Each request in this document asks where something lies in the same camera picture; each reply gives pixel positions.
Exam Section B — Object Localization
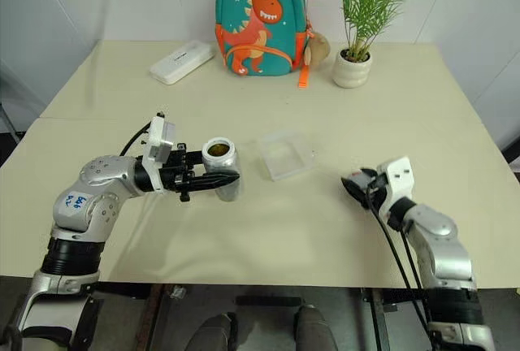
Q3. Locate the dark rounded shape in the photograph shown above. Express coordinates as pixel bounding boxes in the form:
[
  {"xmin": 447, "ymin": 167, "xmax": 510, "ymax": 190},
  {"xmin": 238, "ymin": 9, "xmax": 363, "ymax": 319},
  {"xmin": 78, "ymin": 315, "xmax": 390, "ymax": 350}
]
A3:
[
  {"xmin": 195, "ymin": 313, "xmax": 239, "ymax": 351},
  {"xmin": 292, "ymin": 304, "xmax": 332, "ymax": 351}
]

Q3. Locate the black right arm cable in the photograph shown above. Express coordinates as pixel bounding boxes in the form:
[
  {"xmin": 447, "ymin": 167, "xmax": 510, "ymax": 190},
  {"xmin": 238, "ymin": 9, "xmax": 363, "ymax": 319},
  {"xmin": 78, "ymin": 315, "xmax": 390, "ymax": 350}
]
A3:
[
  {"xmin": 366, "ymin": 184, "xmax": 427, "ymax": 327},
  {"xmin": 397, "ymin": 223, "xmax": 434, "ymax": 322}
]

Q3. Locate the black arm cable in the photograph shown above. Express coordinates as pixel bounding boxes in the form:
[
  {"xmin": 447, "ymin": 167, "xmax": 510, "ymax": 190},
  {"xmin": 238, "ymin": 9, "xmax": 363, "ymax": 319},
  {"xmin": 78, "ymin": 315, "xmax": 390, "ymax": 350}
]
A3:
[
  {"xmin": 397, "ymin": 223, "xmax": 434, "ymax": 322},
  {"xmin": 119, "ymin": 123, "xmax": 154, "ymax": 158},
  {"xmin": 366, "ymin": 184, "xmax": 427, "ymax": 327}
]

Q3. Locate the beige plush pendant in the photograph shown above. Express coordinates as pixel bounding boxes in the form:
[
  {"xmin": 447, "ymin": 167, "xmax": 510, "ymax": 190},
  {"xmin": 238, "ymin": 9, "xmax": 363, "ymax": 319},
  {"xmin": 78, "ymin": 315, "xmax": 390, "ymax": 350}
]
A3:
[{"xmin": 303, "ymin": 30, "xmax": 332, "ymax": 67}]

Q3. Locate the green palm plant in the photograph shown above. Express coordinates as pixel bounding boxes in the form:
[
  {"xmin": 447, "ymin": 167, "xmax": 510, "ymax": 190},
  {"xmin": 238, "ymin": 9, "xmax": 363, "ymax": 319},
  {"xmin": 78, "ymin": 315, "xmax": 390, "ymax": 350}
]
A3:
[{"xmin": 338, "ymin": 0, "xmax": 410, "ymax": 62}]

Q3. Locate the white ribbed plant pot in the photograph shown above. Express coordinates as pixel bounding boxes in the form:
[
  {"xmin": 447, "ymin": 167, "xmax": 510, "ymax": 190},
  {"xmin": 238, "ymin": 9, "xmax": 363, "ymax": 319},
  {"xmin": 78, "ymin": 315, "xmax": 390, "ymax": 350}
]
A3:
[{"xmin": 332, "ymin": 47, "xmax": 373, "ymax": 89}]

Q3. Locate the teal dinosaur backpack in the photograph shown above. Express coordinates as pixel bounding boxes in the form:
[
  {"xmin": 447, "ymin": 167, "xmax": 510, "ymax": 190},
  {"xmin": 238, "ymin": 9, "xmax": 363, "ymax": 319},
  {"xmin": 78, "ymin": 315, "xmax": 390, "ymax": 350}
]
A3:
[{"xmin": 213, "ymin": 0, "xmax": 314, "ymax": 77}]

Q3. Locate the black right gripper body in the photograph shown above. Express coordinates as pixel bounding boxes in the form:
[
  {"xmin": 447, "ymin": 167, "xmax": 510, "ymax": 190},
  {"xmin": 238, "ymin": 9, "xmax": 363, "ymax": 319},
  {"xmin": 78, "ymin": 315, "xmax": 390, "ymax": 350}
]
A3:
[{"xmin": 366, "ymin": 175, "xmax": 389, "ymax": 215}]

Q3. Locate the black bar under table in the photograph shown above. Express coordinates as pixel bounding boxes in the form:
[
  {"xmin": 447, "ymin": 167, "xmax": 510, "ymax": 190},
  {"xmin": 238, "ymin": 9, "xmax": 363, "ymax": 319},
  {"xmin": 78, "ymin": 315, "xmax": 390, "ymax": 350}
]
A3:
[{"xmin": 235, "ymin": 294, "xmax": 305, "ymax": 308}]

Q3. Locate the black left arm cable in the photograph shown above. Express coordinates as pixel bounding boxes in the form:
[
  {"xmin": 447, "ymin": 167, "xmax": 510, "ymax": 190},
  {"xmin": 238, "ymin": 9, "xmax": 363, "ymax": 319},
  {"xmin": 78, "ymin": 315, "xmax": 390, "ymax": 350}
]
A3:
[{"xmin": 119, "ymin": 123, "xmax": 154, "ymax": 158}]

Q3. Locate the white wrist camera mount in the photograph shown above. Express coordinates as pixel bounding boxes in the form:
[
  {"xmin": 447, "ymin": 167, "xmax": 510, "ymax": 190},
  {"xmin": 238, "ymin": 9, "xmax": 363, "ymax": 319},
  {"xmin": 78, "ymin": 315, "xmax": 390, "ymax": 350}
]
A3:
[
  {"xmin": 375, "ymin": 156, "xmax": 417, "ymax": 223},
  {"xmin": 141, "ymin": 112, "xmax": 179, "ymax": 194}
]

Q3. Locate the white rectangular case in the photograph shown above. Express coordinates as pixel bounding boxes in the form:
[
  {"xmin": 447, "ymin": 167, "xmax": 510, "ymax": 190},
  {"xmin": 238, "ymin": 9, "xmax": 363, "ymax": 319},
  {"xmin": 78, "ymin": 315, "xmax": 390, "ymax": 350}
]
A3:
[{"xmin": 149, "ymin": 40, "xmax": 217, "ymax": 85}]

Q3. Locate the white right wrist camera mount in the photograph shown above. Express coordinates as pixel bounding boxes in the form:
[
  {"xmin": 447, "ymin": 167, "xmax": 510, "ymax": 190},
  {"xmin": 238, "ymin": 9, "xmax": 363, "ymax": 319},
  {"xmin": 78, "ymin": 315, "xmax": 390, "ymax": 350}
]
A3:
[{"xmin": 375, "ymin": 156, "xmax": 417, "ymax": 223}]

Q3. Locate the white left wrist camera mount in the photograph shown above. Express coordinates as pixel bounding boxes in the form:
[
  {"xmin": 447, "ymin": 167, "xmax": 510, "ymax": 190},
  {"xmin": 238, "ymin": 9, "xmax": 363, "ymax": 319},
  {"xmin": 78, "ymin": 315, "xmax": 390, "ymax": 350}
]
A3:
[{"xmin": 141, "ymin": 112, "xmax": 179, "ymax": 194}]

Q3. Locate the orange backpack strap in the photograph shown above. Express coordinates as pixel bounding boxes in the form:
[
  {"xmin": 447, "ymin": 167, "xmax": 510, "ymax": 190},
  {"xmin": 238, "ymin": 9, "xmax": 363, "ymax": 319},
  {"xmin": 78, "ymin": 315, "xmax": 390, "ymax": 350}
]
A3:
[{"xmin": 297, "ymin": 21, "xmax": 316, "ymax": 90}]

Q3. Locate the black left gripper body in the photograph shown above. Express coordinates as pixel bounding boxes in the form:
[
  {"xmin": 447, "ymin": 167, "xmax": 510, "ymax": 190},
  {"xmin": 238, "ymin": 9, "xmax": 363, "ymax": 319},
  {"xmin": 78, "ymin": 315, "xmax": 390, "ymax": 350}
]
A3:
[{"xmin": 159, "ymin": 143, "xmax": 206, "ymax": 204}]

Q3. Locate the black table frame bracket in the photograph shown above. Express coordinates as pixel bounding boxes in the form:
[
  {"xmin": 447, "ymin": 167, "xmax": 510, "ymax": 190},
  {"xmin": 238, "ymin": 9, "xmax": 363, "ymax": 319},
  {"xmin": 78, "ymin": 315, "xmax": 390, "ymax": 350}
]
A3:
[{"xmin": 358, "ymin": 288, "xmax": 432, "ymax": 314}]

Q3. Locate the clear plastic box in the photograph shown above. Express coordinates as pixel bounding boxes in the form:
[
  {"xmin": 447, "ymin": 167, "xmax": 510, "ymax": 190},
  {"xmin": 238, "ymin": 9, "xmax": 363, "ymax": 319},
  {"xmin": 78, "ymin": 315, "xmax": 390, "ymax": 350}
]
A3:
[{"xmin": 256, "ymin": 131, "xmax": 319, "ymax": 183}]

